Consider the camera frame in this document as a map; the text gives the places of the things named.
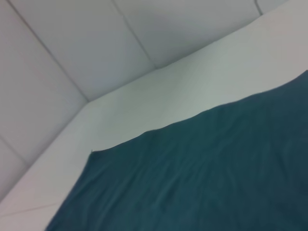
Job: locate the teal blue shirt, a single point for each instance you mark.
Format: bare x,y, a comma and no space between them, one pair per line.
192,180

